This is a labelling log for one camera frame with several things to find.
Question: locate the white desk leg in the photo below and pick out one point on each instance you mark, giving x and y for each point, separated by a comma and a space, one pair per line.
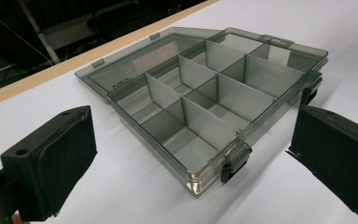
42, 37

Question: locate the grey transparent compartment box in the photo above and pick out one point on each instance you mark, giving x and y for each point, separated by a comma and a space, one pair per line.
199, 102

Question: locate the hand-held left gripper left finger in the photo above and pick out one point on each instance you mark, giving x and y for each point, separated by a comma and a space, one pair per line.
59, 155

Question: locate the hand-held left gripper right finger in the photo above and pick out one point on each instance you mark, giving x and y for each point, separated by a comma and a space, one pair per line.
338, 158

